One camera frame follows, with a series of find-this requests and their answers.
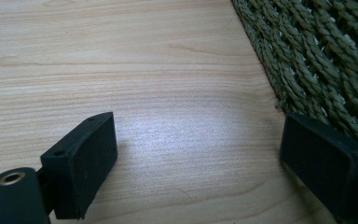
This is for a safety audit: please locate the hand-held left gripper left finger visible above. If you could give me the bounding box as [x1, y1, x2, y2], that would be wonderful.
[36, 111, 118, 220]

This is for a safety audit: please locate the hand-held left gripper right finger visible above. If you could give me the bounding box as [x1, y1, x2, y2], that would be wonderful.
[279, 112, 358, 220]

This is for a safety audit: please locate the green woven mat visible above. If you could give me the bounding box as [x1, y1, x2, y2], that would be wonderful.
[231, 0, 358, 224]

